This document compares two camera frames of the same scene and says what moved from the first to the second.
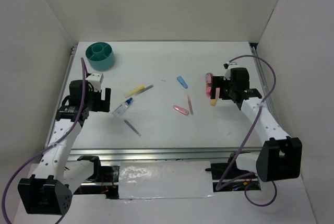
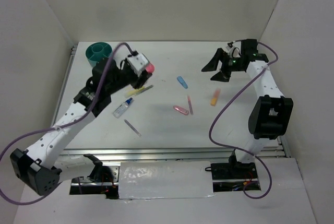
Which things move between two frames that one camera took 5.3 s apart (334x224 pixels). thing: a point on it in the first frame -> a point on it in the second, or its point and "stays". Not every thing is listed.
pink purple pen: x=190 y=105 stays
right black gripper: x=219 y=82 -> x=220 y=76
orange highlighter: x=213 y=101 stays
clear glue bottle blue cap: x=122 y=107 stays
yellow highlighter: x=136 y=90 stays
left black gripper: x=102 y=105 -> x=139 y=81
